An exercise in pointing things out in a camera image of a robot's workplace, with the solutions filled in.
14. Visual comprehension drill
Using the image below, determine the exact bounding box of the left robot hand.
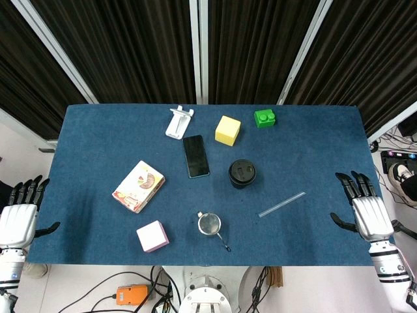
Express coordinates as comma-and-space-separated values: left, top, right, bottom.
0, 175, 61, 251

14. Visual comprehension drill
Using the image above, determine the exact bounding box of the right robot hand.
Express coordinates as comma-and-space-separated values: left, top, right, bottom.
330, 170, 395, 243

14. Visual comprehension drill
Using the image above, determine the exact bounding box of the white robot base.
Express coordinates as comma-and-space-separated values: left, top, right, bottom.
162, 265, 261, 313

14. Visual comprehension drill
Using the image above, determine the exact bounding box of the clear plastic strip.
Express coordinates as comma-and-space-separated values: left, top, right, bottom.
258, 191, 307, 218

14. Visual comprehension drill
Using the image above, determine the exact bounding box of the white sneaker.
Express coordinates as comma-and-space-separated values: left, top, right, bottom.
388, 162, 417, 207

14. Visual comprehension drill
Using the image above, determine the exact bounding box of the wooden block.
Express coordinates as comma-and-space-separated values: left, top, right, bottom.
266, 266, 284, 288

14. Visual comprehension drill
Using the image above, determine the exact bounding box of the printed snack carton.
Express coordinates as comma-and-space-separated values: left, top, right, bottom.
111, 160, 166, 214

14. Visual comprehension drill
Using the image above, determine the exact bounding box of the orange power box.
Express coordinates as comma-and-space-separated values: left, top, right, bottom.
116, 284, 149, 306

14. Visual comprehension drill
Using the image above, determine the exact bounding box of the pink foam cube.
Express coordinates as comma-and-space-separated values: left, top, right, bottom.
136, 220, 170, 253

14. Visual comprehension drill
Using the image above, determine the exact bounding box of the black round jar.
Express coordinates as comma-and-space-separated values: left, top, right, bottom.
227, 158, 257, 190

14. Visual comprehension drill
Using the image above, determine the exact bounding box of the blue felt table mat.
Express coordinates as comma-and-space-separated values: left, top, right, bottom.
25, 104, 395, 267

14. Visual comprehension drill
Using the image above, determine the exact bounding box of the green toy building brick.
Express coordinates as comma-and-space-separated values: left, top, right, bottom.
253, 109, 276, 129

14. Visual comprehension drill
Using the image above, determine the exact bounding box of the small metal tea strainer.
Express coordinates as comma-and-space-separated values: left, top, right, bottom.
196, 211, 232, 252

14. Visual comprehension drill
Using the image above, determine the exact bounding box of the yellow foam cube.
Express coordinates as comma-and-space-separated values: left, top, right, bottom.
214, 115, 242, 147

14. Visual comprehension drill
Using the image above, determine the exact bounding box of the black smartphone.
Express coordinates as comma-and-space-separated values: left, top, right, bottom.
182, 134, 211, 179

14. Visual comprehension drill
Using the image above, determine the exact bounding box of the white folding phone stand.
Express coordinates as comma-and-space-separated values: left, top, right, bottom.
165, 105, 195, 140

